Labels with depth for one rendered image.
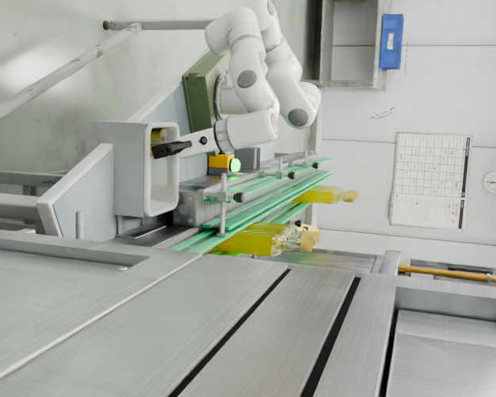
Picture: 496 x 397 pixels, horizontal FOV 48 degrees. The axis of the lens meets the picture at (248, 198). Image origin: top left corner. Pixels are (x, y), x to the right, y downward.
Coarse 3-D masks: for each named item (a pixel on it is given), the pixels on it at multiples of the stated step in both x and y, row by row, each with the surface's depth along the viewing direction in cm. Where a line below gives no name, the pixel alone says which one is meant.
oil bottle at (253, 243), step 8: (240, 232) 158; (248, 232) 158; (256, 232) 159; (264, 232) 159; (224, 240) 158; (232, 240) 157; (240, 240) 156; (248, 240) 156; (256, 240) 155; (264, 240) 154; (272, 240) 154; (280, 240) 154; (216, 248) 159; (224, 248) 158; (232, 248) 158; (240, 248) 157; (248, 248) 156; (256, 248) 155; (264, 248) 155; (272, 248) 154; (280, 248) 154; (272, 256) 155
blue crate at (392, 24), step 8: (384, 16) 630; (392, 16) 628; (400, 16) 625; (384, 24) 632; (392, 24) 629; (400, 24) 627; (384, 32) 634; (392, 32) 630; (400, 32) 628; (384, 40) 635; (392, 40) 632; (400, 40) 629; (384, 48) 636; (392, 48) 634; (400, 48) 667; (384, 56) 638; (392, 56) 635; (400, 56) 668; (384, 64) 639; (392, 64) 637; (400, 64) 670
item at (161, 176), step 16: (176, 128) 142; (160, 160) 145; (176, 160) 144; (144, 176) 131; (160, 176) 146; (176, 176) 145; (144, 192) 131; (160, 192) 146; (176, 192) 146; (144, 208) 132; (160, 208) 138
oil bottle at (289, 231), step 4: (252, 224) 170; (256, 224) 170; (260, 224) 171; (264, 224) 171; (252, 228) 167; (256, 228) 167; (260, 228) 167; (264, 228) 166; (268, 228) 166; (272, 228) 166; (276, 228) 166; (280, 228) 166; (284, 228) 166; (288, 228) 167; (284, 232) 165; (288, 232) 165; (292, 232) 167; (288, 236) 165
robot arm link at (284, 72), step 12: (276, 48) 159; (288, 48) 161; (276, 60) 160; (288, 60) 159; (276, 72) 155; (288, 72) 155; (300, 72) 162; (276, 84) 156; (288, 84) 155; (276, 96) 158; (288, 96) 157; (300, 96) 157; (288, 108) 159; (300, 108) 158; (312, 108) 159; (288, 120) 162; (300, 120) 160; (312, 120) 161
